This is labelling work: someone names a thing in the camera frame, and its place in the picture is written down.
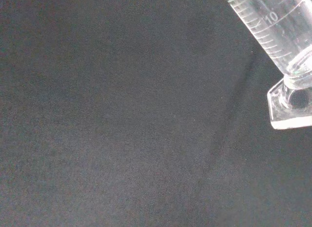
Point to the black cloth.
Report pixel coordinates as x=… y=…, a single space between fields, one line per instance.
x=122 y=119

